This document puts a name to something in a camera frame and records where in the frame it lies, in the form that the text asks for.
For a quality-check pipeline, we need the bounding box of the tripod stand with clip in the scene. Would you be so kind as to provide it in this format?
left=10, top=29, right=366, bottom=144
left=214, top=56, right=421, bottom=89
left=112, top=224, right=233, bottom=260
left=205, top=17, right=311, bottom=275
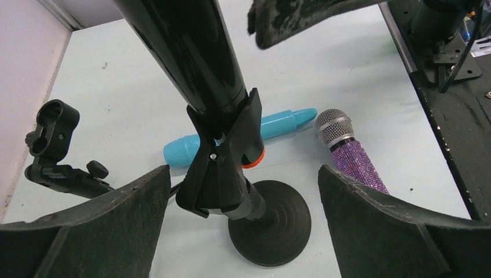
left=24, top=99, right=113, bottom=199

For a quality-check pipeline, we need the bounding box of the black microphone orange end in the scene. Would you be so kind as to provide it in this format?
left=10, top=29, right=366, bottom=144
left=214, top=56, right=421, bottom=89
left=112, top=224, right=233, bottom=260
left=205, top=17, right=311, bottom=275
left=115, top=1, right=265, bottom=169

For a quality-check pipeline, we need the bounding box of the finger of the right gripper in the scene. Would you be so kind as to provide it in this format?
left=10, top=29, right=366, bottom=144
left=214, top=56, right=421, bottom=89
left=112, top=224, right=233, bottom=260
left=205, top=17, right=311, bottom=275
left=247, top=0, right=381, bottom=50

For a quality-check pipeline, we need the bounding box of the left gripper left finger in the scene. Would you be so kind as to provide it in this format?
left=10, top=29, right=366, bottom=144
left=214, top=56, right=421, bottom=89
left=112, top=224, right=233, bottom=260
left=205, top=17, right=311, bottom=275
left=1, top=165, right=170, bottom=277

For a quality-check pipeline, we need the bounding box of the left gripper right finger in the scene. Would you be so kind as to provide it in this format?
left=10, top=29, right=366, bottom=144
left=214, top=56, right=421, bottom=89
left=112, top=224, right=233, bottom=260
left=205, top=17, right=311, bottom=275
left=318, top=166, right=490, bottom=277

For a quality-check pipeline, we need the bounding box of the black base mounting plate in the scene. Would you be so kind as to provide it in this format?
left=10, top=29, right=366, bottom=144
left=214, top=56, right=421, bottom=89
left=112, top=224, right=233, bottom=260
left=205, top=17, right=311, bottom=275
left=380, top=2, right=490, bottom=222

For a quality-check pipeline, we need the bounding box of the purple glitter microphone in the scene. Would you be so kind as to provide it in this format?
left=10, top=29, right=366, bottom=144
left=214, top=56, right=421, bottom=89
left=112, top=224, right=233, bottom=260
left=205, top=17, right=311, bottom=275
left=314, top=109, right=389, bottom=194

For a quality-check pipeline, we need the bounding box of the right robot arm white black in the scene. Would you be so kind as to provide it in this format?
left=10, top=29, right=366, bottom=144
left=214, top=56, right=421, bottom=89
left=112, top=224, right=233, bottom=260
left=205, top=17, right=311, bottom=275
left=247, top=1, right=484, bottom=86

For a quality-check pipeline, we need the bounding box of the blue toy microphone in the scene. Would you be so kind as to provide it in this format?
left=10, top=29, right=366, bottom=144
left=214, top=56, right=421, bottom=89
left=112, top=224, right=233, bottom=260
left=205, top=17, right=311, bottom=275
left=163, top=108, right=317, bottom=167

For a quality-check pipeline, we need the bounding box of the black round base mic stand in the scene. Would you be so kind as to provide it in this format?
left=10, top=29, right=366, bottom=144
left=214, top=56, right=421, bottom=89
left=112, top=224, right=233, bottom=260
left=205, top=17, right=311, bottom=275
left=175, top=89, right=312, bottom=267

